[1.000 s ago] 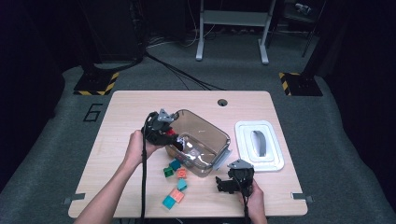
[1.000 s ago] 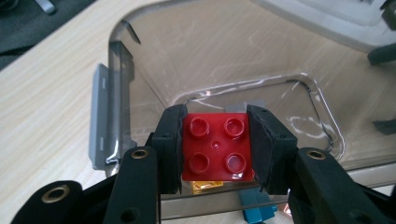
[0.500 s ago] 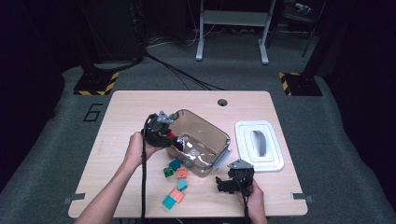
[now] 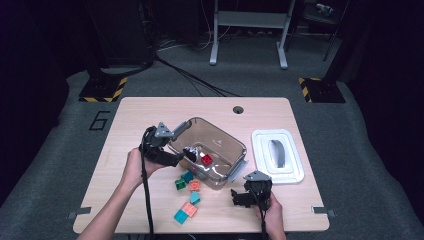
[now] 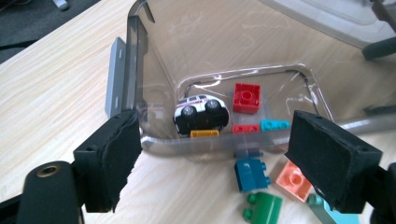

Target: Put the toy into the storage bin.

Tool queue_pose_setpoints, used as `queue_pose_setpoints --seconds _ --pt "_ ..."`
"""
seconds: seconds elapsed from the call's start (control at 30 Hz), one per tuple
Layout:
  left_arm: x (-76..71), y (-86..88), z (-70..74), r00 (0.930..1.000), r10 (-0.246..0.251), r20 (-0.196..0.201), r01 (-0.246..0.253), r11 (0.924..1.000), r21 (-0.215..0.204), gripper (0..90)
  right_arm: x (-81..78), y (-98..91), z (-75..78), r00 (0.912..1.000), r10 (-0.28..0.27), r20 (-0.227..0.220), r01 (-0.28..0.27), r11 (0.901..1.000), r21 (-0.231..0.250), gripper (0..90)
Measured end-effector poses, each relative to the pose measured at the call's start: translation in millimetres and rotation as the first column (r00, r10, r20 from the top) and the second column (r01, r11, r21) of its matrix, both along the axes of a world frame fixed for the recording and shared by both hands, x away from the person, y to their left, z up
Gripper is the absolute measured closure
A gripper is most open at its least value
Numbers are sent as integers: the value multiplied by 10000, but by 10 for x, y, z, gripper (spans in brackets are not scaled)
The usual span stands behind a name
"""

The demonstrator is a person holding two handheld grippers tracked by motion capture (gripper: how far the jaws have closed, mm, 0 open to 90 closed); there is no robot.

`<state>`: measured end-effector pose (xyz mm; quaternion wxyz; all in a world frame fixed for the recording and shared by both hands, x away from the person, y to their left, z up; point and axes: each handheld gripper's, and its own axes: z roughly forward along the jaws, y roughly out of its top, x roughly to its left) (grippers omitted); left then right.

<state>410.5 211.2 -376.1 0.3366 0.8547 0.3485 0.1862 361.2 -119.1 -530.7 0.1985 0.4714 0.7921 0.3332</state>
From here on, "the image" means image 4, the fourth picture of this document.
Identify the small grey device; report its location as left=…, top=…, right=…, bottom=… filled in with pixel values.
left=314, top=2, right=334, bottom=17

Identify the grey table bracket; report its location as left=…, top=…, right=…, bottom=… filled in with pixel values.
left=67, top=206, right=92, bottom=220
left=311, top=205, right=335, bottom=218

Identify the person's right hand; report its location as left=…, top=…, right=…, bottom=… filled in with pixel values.
left=256, top=191, right=284, bottom=234

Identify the dark curtain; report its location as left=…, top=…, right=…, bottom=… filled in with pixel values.
left=346, top=0, right=424, bottom=214
left=0, top=0, right=69, bottom=204

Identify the white toy car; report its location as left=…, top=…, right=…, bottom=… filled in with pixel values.
left=185, top=144, right=205, bottom=160

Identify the white metal desk frame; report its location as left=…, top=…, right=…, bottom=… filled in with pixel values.
left=209, top=0, right=297, bottom=70

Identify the person's left hand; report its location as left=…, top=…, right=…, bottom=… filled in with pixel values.
left=121, top=147, right=168, bottom=191

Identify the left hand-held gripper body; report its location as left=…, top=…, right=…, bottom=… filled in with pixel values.
left=139, top=122, right=183, bottom=168

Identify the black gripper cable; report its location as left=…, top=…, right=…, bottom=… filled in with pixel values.
left=254, top=189, right=269, bottom=240
left=139, top=125, right=158, bottom=240

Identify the pink building block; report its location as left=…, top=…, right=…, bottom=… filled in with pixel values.
left=181, top=201, right=198, bottom=218

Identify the black stand base striped tape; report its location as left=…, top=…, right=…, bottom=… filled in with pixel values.
left=78, top=76, right=129, bottom=103
left=298, top=77, right=346, bottom=104

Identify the black floor cable bundle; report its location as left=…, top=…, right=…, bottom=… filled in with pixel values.
left=99, top=54, right=242, bottom=98

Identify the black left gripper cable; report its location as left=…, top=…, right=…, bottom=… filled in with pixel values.
left=139, top=125, right=158, bottom=240

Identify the translucent brown storage box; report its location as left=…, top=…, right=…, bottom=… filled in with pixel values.
left=168, top=116, right=249, bottom=191

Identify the white lid with grey handle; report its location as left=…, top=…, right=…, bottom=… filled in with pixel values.
left=250, top=128, right=305, bottom=185

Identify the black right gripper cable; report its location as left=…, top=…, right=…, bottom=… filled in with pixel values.
left=254, top=189, right=269, bottom=240

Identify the black equipment cabinet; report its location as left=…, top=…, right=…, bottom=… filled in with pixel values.
left=84, top=0, right=156, bottom=68

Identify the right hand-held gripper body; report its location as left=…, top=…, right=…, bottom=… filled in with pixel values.
left=243, top=170, right=273, bottom=211

